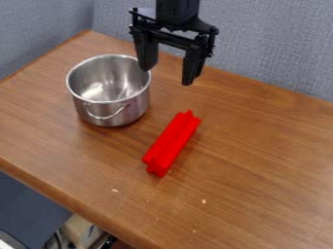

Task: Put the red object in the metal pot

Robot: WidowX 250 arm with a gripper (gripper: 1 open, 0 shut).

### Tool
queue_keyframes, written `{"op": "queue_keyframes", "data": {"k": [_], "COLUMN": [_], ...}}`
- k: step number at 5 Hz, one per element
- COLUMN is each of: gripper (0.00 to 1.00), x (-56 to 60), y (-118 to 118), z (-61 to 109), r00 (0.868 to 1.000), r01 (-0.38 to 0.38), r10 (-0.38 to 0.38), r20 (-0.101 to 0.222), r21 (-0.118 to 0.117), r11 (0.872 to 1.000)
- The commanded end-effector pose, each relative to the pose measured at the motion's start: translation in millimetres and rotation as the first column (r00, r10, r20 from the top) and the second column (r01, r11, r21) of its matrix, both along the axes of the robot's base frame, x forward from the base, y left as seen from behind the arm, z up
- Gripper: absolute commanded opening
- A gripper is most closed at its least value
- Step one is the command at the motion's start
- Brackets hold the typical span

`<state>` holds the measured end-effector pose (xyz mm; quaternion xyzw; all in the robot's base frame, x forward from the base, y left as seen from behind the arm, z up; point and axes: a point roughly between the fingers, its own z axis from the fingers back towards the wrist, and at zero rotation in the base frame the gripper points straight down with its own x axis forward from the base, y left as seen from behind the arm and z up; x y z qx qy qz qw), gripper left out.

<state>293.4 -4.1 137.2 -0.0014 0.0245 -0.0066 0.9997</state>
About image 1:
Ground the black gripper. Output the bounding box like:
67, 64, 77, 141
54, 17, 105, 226
129, 0, 218, 86

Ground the metal pot with handle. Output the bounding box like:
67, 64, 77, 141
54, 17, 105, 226
66, 54, 153, 127

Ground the red ridged block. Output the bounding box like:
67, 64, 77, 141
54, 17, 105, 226
142, 110, 202, 177

